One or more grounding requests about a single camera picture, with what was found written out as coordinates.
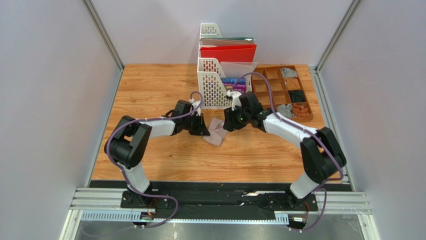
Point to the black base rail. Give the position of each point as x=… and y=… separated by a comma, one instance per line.
x=211, y=201

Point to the wooden compartment tray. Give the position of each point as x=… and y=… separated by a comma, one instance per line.
x=270, y=88

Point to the blue book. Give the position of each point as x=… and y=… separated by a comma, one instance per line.
x=233, y=80

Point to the grey rolled cloth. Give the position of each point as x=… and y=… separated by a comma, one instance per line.
x=287, y=72

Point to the pink underwear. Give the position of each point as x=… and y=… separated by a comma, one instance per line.
x=216, y=131

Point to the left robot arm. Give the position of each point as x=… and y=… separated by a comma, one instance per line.
x=127, y=144

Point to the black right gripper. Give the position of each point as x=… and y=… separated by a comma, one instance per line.
x=231, y=119

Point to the orange rolled cloth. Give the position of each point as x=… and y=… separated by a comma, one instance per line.
x=301, y=111

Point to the translucent plastic folder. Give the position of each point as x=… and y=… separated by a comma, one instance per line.
x=237, y=69

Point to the white file organizer rack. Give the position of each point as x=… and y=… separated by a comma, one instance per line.
x=209, y=71

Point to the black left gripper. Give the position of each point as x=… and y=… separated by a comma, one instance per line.
x=201, y=129

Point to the purple book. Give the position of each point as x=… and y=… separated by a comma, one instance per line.
x=242, y=88

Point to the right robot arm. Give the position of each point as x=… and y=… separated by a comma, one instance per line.
x=321, y=153

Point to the brown rolled cloth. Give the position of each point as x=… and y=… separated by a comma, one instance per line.
x=293, y=84

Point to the grey underwear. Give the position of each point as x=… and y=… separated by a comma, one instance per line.
x=286, y=110

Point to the black rolled cloth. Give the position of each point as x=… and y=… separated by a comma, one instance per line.
x=297, y=96

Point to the red folder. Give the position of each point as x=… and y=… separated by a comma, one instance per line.
x=230, y=53

